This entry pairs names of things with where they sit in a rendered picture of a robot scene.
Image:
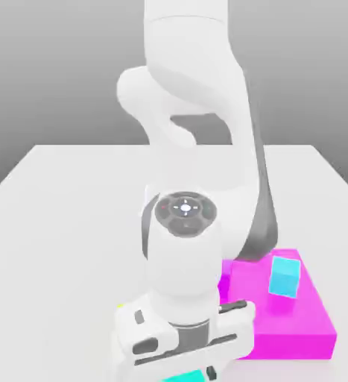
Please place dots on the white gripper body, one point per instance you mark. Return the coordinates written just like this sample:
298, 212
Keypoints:
236, 325

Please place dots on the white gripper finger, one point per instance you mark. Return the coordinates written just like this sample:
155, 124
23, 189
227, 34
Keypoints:
211, 373

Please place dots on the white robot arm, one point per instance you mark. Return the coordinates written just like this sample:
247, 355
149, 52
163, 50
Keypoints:
188, 268

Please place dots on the small teal cube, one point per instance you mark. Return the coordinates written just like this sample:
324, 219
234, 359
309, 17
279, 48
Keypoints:
185, 377

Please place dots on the small purple cube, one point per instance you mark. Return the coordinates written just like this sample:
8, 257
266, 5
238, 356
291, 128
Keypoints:
224, 286

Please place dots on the small cyan cube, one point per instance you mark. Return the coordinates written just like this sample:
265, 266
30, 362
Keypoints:
284, 277

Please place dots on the large magenta box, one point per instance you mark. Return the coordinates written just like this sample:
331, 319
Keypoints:
293, 322

